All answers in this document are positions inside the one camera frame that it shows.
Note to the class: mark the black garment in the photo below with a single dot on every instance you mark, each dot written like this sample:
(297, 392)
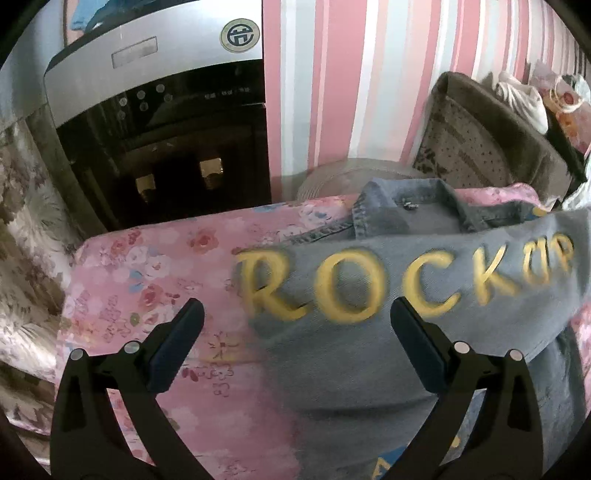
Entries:
(568, 157)

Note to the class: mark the silver black water dispenser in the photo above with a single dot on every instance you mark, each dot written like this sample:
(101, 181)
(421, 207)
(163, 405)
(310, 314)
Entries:
(161, 60)

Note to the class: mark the beige woven hat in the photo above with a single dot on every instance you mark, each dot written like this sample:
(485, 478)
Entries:
(351, 173)

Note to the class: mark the blue cloth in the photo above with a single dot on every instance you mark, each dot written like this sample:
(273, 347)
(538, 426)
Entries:
(92, 11)

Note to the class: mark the pink floral bedsheet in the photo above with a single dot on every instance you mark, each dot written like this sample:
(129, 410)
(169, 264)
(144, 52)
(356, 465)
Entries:
(138, 267)

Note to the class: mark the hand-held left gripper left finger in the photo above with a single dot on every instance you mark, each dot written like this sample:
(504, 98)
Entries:
(178, 346)

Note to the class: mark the white garment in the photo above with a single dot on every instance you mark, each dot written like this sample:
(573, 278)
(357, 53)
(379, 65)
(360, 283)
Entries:
(526, 106)

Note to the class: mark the grey curtain with floral hem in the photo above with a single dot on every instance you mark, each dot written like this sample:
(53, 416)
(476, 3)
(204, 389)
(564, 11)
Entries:
(27, 230)

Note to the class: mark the brown sofa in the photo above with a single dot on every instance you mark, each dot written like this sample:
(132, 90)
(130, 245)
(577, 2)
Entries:
(471, 147)

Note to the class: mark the printed blue denim jacket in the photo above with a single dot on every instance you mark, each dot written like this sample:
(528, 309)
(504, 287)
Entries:
(369, 369)

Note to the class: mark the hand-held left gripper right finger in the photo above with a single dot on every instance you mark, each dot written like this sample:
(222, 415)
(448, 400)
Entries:
(418, 350)

